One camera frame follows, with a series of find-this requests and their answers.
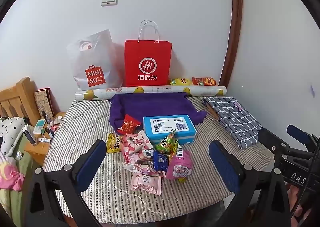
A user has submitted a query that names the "magenta snack bag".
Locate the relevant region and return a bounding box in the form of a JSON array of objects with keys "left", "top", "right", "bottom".
[{"left": 166, "top": 144, "right": 193, "bottom": 183}]

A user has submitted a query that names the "pink panda snack bag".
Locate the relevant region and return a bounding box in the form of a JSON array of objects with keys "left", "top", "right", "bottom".
[{"left": 120, "top": 130, "right": 154, "bottom": 164}]

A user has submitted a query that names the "pink peach snack packet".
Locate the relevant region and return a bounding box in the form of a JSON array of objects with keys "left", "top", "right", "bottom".
[{"left": 130, "top": 173, "right": 162, "bottom": 196}]

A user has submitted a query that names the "red snack packet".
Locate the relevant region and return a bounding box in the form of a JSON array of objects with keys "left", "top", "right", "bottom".
[{"left": 117, "top": 114, "right": 141, "bottom": 135}]

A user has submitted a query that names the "blue snack packet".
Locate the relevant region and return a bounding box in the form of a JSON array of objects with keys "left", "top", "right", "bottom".
[{"left": 153, "top": 151, "right": 169, "bottom": 172}]

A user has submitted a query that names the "green snack packet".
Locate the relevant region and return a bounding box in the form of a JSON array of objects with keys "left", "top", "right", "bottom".
[{"left": 154, "top": 129, "right": 177, "bottom": 155}]

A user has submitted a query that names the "yellow snack packet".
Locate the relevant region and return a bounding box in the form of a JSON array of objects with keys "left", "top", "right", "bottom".
[{"left": 106, "top": 133, "right": 121, "bottom": 153}]

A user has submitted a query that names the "white pink strawberry packet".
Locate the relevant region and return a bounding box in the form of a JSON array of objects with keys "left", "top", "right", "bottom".
[{"left": 123, "top": 162, "right": 165, "bottom": 178}]

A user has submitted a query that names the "person right hand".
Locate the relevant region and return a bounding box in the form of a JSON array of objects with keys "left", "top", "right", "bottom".
[{"left": 286, "top": 184, "right": 319, "bottom": 226}]

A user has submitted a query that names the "grey checked folded cloth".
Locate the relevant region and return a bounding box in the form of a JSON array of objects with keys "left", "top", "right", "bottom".
[{"left": 203, "top": 96, "right": 263, "bottom": 149}]

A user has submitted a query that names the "pink plush toy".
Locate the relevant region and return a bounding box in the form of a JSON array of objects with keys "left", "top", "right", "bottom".
[{"left": 0, "top": 153, "right": 25, "bottom": 191}]

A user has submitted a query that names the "wooden nightstand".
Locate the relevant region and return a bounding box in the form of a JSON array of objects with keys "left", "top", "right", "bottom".
[{"left": 24, "top": 111, "right": 66, "bottom": 167}]

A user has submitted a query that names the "striped mattress pad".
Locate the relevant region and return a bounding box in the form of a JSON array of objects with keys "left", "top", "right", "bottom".
[{"left": 42, "top": 96, "right": 276, "bottom": 225}]

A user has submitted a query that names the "teal white small box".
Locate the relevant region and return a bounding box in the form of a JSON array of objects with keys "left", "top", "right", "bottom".
[{"left": 33, "top": 119, "right": 46, "bottom": 134}]

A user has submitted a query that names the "dotted white pillow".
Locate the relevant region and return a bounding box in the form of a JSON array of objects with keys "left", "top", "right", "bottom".
[{"left": 1, "top": 117, "right": 24, "bottom": 156}]

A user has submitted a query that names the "patterned book box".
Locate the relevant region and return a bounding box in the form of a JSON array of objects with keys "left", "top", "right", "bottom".
[{"left": 34, "top": 88, "right": 60, "bottom": 124}]

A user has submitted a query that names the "orange chips bag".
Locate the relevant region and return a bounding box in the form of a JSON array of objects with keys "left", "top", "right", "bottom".
[{"left": 192, "top": 77, "right": 216, "bottom": 87}]

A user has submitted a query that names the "lemon print paper roll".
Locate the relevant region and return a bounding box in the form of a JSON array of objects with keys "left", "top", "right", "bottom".
[{"left": 75, "top": 85, "right": 227, "bottom": 101}]

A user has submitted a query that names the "yellow chips bag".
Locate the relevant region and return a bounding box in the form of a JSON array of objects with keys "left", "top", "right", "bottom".
[{"left": 170, "top": 78, "right": 193, "bottom": 86}]

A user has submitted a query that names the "blue tissue box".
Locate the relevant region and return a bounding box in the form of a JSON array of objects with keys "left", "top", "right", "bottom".
[{"left": 143, "top": 115, "right": 197, "bottom": 145}]

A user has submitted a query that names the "purple towel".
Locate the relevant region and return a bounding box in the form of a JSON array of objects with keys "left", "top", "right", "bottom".
[{"left": 109, "top": 92, "right": 207, "bottom": 130}]

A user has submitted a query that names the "white Miniso plastic bag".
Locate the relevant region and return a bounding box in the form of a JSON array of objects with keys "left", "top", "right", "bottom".
[{"left": 67, "top": 29, "right": 123, "bottom": 91}]

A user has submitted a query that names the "red Haidilao paper bag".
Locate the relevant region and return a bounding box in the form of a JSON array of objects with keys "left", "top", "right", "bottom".
[{"left": 124, "top": 19, "right": 172, "bottom": 87}]

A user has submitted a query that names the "brown wooden door frame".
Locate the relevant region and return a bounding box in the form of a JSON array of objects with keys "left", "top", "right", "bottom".
[{"left": 219, "top": 0, "right": 243, "bottom": 87}]

